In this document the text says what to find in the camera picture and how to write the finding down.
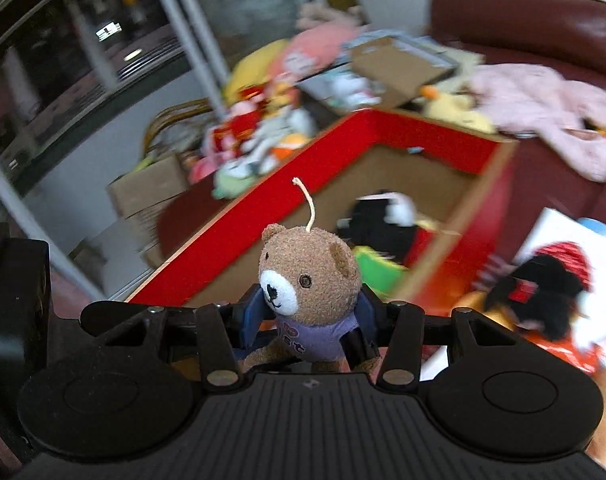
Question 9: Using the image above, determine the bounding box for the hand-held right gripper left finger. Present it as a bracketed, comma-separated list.
[80, 285, 276, 393]

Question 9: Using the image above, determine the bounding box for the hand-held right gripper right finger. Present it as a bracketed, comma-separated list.
[340, 287, 521, 388]

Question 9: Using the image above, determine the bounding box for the brown teddy bear purple shirt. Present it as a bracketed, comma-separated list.
[240, 177, 384, 373]

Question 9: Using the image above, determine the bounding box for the red cardboard box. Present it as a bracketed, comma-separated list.
[125, 107, 519, 313]

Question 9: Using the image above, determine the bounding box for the green plush toy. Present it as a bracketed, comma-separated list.
[355, 246, 409, 298]

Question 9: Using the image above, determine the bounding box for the black and white mouse plush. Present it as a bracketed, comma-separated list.
[335, 190, 441, 268]

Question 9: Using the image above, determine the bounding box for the pale green frog plush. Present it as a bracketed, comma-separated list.
[210, 160, 256, 198]

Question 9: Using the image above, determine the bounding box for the brown cardboard box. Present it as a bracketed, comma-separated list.
[108, 155, 191, 266]

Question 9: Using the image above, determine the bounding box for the black mouse plush red bow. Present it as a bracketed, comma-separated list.
[483, 242, 594, 341]

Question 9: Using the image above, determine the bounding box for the white plush toy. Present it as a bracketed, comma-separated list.
[243, 110, 314, 176]

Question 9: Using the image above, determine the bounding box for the red dressed doll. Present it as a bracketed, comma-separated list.
[203, 87, 271, 161]

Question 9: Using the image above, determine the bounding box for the white picture book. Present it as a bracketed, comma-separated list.
[516, 207, 606, 361]

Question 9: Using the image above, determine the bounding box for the yellow duck plush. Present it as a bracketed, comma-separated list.
[418, 85, 496, 133]

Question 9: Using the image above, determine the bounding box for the white bear plush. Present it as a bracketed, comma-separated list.
[328, 72, 376, 108]

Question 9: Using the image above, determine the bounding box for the yellow plush pillow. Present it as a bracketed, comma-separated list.
[223, 37, 291, 103]

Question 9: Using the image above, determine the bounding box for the dark box with cardboard lid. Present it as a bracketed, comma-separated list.
[308, 35, 456, 108]

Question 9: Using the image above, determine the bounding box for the glass sliding door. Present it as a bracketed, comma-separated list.
[0, 0, 344, 306]

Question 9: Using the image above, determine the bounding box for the pink round plush pillow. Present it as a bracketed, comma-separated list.
[268, 25, 364, 86]

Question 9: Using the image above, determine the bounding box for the pink fleece garment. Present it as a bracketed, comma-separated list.
[470, 65, 606, 183]

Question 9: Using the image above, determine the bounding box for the beige long-eared plush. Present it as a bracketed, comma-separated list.
[295, 2, 366, 31]

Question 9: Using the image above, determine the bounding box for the dark red leather sofa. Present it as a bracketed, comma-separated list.
[155, 0, 606, 291]

